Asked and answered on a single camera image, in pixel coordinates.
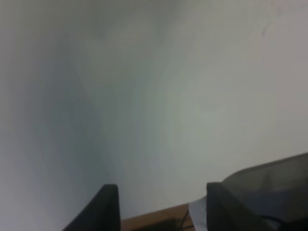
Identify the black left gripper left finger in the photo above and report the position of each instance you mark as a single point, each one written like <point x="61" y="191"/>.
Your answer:
<point x="102" y="213"/>

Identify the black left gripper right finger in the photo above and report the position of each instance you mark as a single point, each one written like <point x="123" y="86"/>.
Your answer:
<point x="224" y="212"/>

